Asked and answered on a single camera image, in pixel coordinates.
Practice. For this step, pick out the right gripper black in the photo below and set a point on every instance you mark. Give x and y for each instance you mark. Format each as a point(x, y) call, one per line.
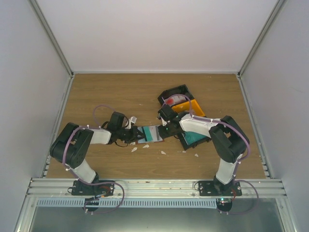
point(164, 136)

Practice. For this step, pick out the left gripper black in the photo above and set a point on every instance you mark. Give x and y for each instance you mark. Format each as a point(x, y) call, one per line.
point(133, 137)

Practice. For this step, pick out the teal credit card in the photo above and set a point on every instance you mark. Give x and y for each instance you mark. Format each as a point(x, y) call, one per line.
point(151, 133)

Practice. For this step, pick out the brown leather card holder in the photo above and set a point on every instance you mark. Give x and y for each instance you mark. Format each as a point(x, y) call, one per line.
point(143, 141)

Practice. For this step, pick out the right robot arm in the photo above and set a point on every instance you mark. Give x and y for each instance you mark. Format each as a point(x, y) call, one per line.
point(228, 138)

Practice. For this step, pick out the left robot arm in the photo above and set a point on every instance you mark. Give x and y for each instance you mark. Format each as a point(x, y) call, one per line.
point(72, 144)

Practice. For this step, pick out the cards in black bin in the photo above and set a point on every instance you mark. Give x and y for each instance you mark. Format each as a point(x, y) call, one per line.
point(175, 100)

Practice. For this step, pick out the teal item in bin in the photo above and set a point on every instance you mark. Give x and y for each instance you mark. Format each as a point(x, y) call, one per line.
point(192, 137)

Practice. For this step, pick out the black bin with teal item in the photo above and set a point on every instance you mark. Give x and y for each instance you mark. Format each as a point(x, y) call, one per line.
point(185, 145)

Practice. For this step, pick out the yellow storage bin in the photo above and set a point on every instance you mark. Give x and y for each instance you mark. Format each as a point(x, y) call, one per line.
point(185, 106)

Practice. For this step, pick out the black storage bin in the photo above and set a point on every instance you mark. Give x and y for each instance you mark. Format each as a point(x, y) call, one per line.
point(181, 90)

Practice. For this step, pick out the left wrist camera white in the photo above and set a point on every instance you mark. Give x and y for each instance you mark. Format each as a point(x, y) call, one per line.
point(131, 122)

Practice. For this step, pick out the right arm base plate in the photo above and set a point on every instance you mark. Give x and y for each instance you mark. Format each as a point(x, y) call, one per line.
point(208, 188)

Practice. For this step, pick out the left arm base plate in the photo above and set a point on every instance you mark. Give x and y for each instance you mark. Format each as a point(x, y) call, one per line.
point(105, 188)

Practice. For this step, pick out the aluminium front rail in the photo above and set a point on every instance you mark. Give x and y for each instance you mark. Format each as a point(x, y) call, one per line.
point(158, 188)

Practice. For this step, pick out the grey slotted cable duct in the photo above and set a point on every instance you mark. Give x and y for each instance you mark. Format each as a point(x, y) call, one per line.
point(135, 203)

